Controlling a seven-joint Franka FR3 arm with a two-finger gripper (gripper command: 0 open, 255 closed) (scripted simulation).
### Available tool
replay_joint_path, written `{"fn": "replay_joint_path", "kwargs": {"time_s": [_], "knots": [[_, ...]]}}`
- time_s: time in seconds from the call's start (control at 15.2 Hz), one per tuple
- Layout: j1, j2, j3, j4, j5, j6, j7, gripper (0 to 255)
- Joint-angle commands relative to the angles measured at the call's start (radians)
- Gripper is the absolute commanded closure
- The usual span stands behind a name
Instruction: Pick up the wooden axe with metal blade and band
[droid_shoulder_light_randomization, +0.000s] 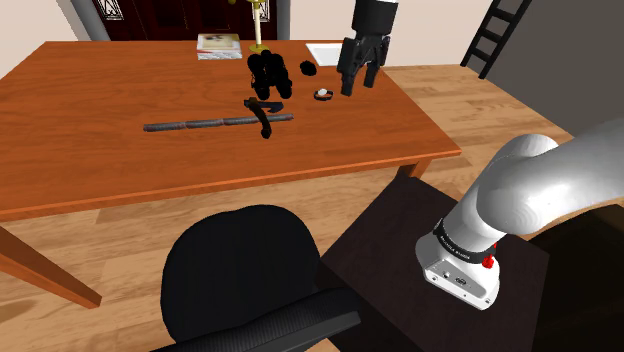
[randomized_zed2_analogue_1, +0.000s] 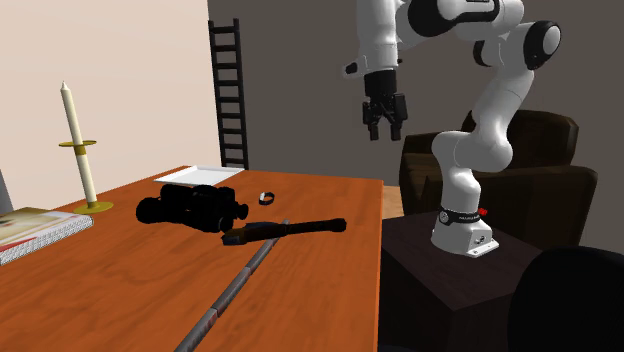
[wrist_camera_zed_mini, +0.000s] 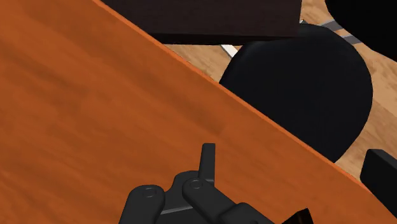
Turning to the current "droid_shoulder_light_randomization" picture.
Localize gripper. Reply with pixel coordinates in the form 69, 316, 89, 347
336, 31, 392, 98

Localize white flat pad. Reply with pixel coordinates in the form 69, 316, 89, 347
305, 42, 344, 67

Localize black binoculars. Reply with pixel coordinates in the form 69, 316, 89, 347
246, 49, 294, 102

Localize black hatchet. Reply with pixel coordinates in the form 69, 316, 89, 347
243, 96, 285, 141

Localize gold candlestick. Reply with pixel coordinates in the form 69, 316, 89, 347
245, 0, 271, 54

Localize black ladder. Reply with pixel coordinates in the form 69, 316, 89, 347
459, 0, 534, 80

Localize white and red book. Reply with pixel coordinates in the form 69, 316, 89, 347
196, 32, 243, 62

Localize long grey rod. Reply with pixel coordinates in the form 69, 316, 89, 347
142, 112, 296, 134

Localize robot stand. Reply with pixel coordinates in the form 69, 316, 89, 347
316, 174, 624, 352

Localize black office chair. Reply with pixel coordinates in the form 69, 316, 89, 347
149, 204, 363, 352

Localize brown wooden desk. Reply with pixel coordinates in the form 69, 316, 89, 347
0, 39, 463, 310

